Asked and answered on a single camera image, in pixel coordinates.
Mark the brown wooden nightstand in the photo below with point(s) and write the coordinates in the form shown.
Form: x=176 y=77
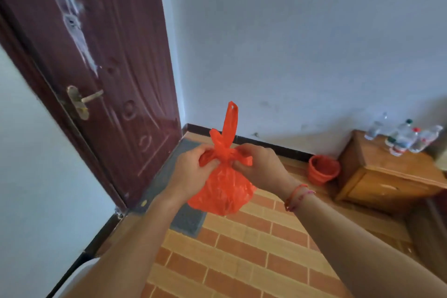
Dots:
x=384 y=182

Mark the person's right hand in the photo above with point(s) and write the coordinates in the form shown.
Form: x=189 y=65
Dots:
x=269 y=172

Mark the clear plastic bottle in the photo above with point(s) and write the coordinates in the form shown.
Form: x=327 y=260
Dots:
x=400 y=132
x=403 y=146
x=424 y=139
x=375 y=128

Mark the dark brown door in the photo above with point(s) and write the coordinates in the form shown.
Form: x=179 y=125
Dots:
x=122 y=63

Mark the person's left hand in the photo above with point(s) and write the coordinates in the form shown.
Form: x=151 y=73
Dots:
x=190 y=175

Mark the orange plastic bag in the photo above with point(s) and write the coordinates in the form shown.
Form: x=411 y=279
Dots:
x=223 y=189

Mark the red plastic trash bin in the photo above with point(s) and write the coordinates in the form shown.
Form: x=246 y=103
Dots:
x=323 y=170

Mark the metal door lock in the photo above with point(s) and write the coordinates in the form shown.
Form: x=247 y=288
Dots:
x=75 y=100

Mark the person's left forearm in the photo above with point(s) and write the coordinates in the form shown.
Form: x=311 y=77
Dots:
x=132 y=249

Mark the person's right forearm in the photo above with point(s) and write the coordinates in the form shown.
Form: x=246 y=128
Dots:
x=356 y=256

